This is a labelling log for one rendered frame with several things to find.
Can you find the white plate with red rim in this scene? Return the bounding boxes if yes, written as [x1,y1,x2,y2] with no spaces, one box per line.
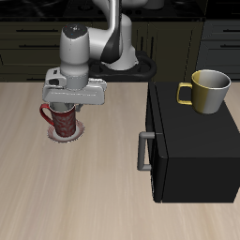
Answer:
[47,120,85,143]

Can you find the dark kitchen cupboards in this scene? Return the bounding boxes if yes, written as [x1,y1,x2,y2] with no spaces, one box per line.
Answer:
[0,0,240,83]

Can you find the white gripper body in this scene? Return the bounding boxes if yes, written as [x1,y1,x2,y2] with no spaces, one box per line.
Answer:
[41,78,108,106]

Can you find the yellow and white mug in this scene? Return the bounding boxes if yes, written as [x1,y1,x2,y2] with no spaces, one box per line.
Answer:
[176,68,233,115]

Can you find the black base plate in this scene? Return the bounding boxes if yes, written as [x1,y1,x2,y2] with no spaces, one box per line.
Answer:
[87,51,158,79]

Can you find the black microwave oven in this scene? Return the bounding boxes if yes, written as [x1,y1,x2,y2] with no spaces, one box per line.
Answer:
[137,80,240,204]

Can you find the red patterned mug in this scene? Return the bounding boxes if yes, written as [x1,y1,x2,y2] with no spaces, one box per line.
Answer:
[38,101,78,139]

